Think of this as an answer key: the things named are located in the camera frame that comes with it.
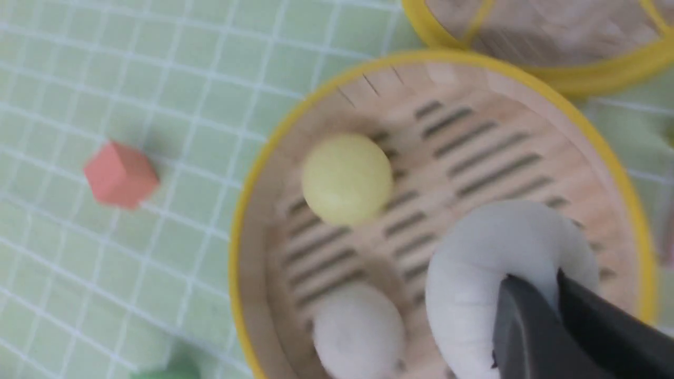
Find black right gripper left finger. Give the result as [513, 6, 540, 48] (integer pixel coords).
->
[492, 276, 614, 378]

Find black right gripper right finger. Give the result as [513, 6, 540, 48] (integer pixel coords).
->
[557, 271, 673, 378]

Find white bun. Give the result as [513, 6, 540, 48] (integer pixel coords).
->
[313, 283, 407, 378]
[424, 200, 600, 378]

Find white bun front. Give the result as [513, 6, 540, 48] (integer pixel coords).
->
[313, 283, 407, 378]

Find yellow bun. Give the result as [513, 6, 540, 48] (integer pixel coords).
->
[301, 133, 394, 226]

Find bamboo steamer tray yellow rim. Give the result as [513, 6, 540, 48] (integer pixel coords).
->
[229, 50, 658, 378]

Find bamboo steamer lid yellow rim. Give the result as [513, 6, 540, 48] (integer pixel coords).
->
[401, 1, 673, 97]

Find green foam cube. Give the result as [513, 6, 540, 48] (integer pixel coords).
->
[128, 360, 201, 379]

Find green checkered tablecloth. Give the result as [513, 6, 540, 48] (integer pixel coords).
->
[0, 0, 674, 379]

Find red foam cube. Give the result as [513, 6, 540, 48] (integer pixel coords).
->
[83, 140, 161, 210]

